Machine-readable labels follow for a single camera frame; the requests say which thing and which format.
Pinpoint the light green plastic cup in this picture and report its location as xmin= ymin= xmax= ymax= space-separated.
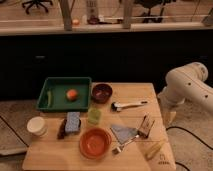
xmin=88 ymin=108 xmax=101 ymax=125

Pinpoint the green plastic tray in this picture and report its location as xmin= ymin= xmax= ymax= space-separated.
xmin=37 ymin=77 xmax=92 ymax=112

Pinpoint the silver metal fork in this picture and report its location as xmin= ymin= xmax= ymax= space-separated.
xmin=112 ymin=135 xmax=139 ymax=155

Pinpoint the orange peach fruit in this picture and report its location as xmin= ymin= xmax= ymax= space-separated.
xmin=66 ymin=89 xmax=78 ymax=101

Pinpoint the black office chair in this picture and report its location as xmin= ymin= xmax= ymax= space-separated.
xmin=22 ymin=0 xmax=53 ymax=14

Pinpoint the red orange bowl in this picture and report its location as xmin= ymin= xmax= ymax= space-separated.
xmin=79 ymin=128 xmax=112 ymax=159

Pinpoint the blue sponge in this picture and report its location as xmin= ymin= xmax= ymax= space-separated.
xmin=65 ymin=112 xmax=80 ymax=133

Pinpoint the brown chocolate bar packet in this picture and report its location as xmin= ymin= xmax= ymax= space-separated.
xmin=139 ymin=115 xmax=155 ymax=138

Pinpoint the white handled dish brush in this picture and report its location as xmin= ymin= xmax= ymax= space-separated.
xmin=111 ymin=101 xmax=147 ymax=112

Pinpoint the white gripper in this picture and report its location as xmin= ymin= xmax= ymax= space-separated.
xmin=161 ymin=104 xmax=176 ymax=127

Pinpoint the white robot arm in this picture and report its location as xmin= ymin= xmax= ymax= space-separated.
xmin=157 ymin=62 xmax=213 ymax=126

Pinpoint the black power cable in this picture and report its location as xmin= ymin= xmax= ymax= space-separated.
xmin=166 ymin=125 xmax=213 ymax=171

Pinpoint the grey blue cloth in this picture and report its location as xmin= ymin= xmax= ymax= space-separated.
xmin=110 ymin=124 xmax=138 ymax=144

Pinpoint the white round container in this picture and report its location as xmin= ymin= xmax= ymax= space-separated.
xmin=27 ymin=116 xmax=47 ymax=136

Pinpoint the dark maroon bowl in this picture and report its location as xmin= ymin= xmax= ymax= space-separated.
xmin=91 ymin=83 xmax=113 ymax=104

